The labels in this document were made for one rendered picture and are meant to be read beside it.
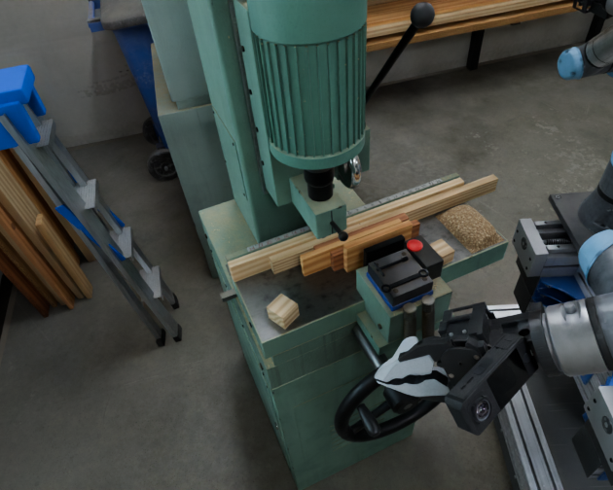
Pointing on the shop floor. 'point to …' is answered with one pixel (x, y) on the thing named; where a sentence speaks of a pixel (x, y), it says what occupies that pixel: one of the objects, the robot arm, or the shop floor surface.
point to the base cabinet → (315, 410)
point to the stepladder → (71, 190)
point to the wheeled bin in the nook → (131, 30)
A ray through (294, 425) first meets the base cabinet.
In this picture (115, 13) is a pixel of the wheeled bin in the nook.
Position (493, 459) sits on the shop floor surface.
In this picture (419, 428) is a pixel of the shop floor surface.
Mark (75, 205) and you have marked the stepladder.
